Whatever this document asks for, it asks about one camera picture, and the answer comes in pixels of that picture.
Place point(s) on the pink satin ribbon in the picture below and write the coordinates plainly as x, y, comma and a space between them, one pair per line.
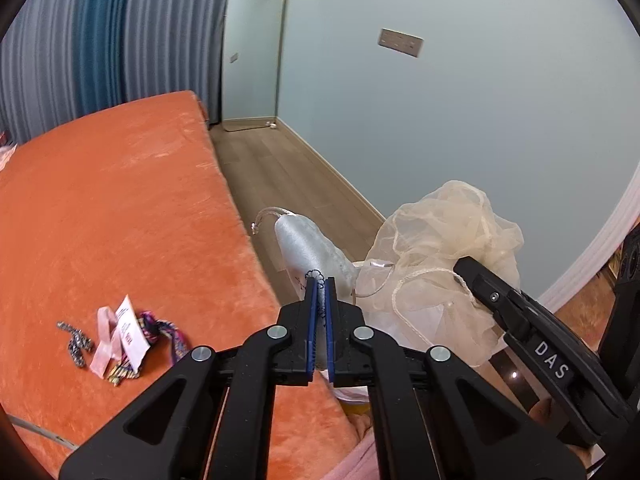
106, 340

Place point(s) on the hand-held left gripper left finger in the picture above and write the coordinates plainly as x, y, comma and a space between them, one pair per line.
312, 320

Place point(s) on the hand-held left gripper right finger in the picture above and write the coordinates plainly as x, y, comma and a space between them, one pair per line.
330, 320

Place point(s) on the grey blue striped curtain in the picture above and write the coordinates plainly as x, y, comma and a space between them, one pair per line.
100, 35

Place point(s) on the orange bed blanket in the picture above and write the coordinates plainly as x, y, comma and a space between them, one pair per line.
125, 210

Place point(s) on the silver satin pouch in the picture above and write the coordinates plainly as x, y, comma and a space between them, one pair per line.
305, 250

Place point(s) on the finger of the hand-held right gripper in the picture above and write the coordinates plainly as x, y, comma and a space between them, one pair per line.
482, 280

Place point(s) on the pink patterned quilt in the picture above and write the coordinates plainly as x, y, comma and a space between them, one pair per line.
6, 155

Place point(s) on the standing floor mirror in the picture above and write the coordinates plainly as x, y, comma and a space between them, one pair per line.
252, 50

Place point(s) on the purple braided ribbon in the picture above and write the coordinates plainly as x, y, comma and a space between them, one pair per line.
167, 332

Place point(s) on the white paper tag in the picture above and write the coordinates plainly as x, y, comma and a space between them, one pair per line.
129, 330

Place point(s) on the brown wall switch panel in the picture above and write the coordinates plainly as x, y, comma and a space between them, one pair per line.
400, 42

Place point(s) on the yellow waste bin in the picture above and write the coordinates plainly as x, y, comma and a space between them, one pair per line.
359, 408

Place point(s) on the pink fleece garment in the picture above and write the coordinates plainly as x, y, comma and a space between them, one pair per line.
357, 460

